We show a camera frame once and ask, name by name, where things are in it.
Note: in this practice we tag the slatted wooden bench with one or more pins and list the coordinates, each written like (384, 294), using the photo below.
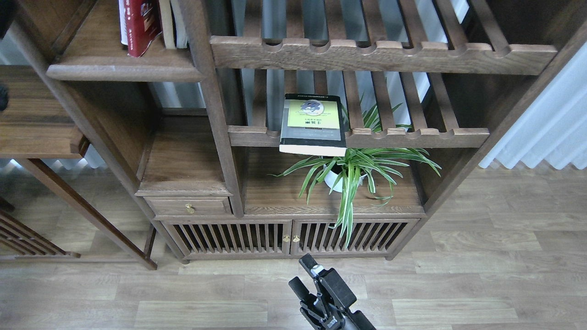
(25, 243)

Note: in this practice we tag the red cover book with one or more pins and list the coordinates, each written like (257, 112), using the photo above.
(142, 24)

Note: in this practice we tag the white window curtain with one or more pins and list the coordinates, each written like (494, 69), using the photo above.
(554, 127)

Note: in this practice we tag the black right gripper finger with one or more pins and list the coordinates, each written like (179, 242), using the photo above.
(331, 289)
(303, 294)

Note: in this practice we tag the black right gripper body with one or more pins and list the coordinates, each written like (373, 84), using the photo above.
(322, 314)

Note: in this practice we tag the black and yellow book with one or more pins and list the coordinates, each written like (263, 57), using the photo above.
(312, 125)

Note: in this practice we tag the beige upright book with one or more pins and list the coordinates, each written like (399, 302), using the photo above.
(167, 24)

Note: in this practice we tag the white upright book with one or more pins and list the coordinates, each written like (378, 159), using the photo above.
(181, 32)

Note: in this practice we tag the white cover book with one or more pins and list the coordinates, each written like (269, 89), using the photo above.
(122, 19)

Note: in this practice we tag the dark wooden bookshelf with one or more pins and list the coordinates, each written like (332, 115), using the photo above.
(193, 133)

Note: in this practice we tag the white plant pot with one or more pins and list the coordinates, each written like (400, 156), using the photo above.
(336, 170)

